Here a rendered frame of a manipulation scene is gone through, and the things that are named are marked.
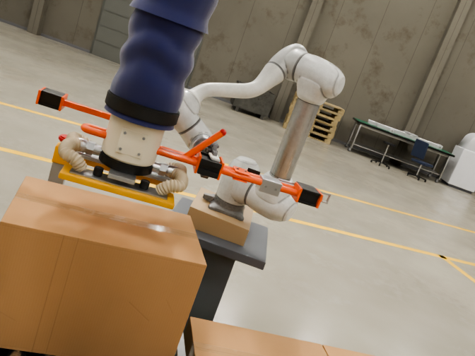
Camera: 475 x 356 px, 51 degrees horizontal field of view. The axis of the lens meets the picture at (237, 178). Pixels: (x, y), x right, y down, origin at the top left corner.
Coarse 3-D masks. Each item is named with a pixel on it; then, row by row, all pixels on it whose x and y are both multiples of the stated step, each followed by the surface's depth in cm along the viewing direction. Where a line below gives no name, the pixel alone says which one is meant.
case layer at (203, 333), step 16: (192, 320) 199; (208, 320) 203; (192, 336) 188; (208, 336) 192; (224, 336) 195; (240, 336) 199; (256, 336) 203; (272, 336) 208; (192, 352) 182; (208, 352) 182; (224, 352) 185; (240, 352) 189; (256, 352) 192; (272, 352) 196; (288, 352) 200; (304, 352) 204; (320, 352) 208; (336, 352) 213; (352, 352) 217
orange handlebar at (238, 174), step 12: (72, 108) 175; (84, 108) 175; (96, 132) 150; (168, 156) 156; (180, 156) 156; (228, 168) 164; (240, 168) 166; (240, 180) 161; (252, 180) 162; (288, 192) 165
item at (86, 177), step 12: (72, 168) 146; (96, 168) 146; (72, 180) 142; (84, 180) 143; (96, 180) 145; (108, 180) 147; (144, 180) 150; (120, 192) 145; (132, 192) 146; (144, 192) 148; (156, 192) 151; (156, 204) 148; (168, 204) 148
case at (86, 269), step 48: (48, 192) 165; (0, 240) 137; (48, 240) 140; (96, 240) 144; (144, 240) 155; (192, 240) 168; (0, 288) 142; (48, 288) 145; (96, 288) 148; (144, 288) 152; (192, 288) 155; (0, 336) 146; (48, 336) 150; (96, 336) 153; (144, 336) 157
